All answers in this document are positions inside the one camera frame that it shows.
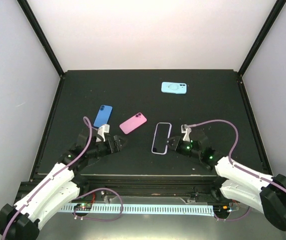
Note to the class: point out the right black frame post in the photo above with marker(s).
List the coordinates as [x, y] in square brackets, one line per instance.
[271, 18]

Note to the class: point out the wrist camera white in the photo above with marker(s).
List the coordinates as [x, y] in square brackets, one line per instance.
[102, 132]
[185, 130]

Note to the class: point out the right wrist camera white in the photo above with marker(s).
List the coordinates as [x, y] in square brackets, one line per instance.
[185, 130]

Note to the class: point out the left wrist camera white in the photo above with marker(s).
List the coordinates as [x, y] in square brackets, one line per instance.
[102, 132]

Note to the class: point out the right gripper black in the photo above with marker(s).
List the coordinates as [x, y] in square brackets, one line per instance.
[176, 145]

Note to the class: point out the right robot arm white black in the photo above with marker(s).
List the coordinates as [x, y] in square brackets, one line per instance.
[262, 192]

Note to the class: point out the black frame post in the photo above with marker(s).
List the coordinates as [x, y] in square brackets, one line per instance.
[271, 18]
[27, 10]

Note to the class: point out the left black frame post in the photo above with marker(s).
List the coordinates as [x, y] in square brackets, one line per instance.
[27, 10]

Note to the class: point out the white slotted cable duct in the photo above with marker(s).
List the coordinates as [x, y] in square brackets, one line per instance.
[140, 209]

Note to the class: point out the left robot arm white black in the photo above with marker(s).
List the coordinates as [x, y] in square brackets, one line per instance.
[64, 184]

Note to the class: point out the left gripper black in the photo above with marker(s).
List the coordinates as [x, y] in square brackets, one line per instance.
[116, 147]

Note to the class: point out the lavender phone case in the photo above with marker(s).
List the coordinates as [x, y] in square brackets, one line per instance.
[153, 147]

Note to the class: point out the pink phone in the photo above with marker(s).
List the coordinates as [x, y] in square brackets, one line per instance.
[133, 123]

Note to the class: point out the blue phone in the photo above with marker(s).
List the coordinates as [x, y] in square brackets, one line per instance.
[103, 115]

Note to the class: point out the light blue phone case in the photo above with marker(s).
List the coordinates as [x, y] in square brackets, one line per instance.
[174, 88]

